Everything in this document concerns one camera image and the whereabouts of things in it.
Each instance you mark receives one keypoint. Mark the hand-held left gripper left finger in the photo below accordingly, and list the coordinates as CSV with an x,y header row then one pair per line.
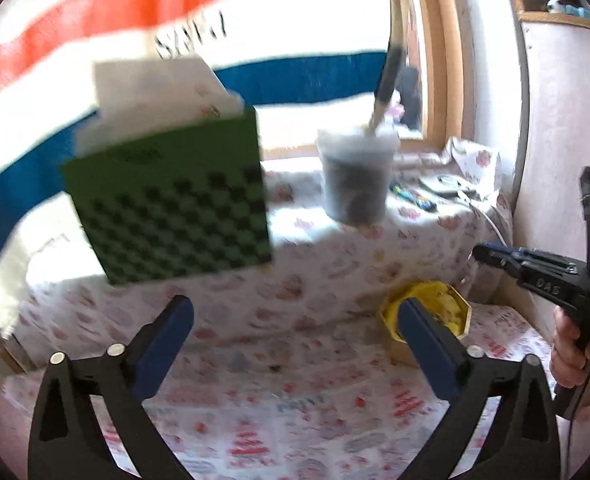
x,y
167,347

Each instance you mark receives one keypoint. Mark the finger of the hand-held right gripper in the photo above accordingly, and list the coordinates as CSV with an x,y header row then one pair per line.
x,y
510,262

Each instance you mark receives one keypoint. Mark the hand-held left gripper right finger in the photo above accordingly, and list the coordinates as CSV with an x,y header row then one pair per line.
x,y
427,347

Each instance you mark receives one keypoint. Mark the gold hexagonal jewelry box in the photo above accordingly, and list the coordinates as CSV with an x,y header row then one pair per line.
x,y
395,337

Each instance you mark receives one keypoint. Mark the person's right hand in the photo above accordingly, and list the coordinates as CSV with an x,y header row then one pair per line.
x,y
567,360

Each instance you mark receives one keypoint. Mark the white round device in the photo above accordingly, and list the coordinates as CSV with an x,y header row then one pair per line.
x,y
445,184

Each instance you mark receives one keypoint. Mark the strawberry print blanket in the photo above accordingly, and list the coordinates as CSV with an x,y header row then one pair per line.
x,y
275,410

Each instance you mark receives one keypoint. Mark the teddy bear print cloth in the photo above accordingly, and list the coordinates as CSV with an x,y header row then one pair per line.
x,y
325,270

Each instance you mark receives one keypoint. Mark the green checkered box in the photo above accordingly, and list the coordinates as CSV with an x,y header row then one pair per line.
x,y
175,210

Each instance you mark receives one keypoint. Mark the clear plastic tub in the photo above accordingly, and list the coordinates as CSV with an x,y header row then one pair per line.
x,y
355,180

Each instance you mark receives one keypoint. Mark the paint brush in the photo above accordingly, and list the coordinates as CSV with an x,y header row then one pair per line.
x,y
392,60

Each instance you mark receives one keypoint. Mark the white papers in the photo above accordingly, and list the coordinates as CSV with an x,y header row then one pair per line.
x,y
150,90

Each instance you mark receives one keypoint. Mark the red white blue flag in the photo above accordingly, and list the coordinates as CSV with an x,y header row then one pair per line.
x,y
50,50

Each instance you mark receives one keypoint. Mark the wooden window frame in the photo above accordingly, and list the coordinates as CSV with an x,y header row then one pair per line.
x,y
435,60

